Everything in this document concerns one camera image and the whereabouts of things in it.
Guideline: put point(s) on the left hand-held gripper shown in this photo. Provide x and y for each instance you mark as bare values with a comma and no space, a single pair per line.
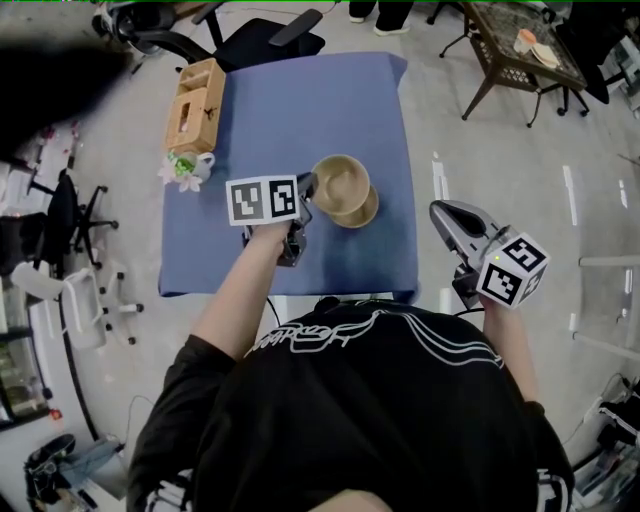
260,200

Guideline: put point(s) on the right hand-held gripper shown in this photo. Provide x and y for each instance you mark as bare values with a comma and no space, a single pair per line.
510,275

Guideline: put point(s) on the person's right forearm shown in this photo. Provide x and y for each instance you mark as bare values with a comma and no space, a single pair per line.
510,350

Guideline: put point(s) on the person's left forearm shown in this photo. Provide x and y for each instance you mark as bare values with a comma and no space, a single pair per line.
240,300

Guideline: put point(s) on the blue tablecloth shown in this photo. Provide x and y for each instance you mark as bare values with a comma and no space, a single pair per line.
310,110

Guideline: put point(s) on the white mug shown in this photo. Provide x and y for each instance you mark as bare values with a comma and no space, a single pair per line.
204,167

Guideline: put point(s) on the wicker tissue box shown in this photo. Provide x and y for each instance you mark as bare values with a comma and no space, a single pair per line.
197,105

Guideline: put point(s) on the black office chair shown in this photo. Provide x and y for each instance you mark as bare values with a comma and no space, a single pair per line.
447,25
265,42
65,215
590,55

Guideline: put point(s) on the beige plate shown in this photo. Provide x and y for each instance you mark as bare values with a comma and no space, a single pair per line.
546,55

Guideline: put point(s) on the dark lattice side table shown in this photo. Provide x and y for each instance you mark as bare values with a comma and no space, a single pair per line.
505,40

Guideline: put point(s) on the orange and white cup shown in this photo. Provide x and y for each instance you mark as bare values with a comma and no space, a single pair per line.
525,41

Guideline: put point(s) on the person's black printed t-shirt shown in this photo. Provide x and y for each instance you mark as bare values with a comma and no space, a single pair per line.
360,425

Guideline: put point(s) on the white office chair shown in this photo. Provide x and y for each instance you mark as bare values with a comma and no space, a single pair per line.
82,305

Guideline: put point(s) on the cluttered equipment rack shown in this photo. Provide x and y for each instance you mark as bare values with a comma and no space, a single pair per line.
610,450

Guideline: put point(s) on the white desk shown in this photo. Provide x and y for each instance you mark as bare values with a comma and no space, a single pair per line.
35,380

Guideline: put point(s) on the white metal frame table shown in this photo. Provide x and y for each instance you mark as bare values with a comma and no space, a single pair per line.
610,261

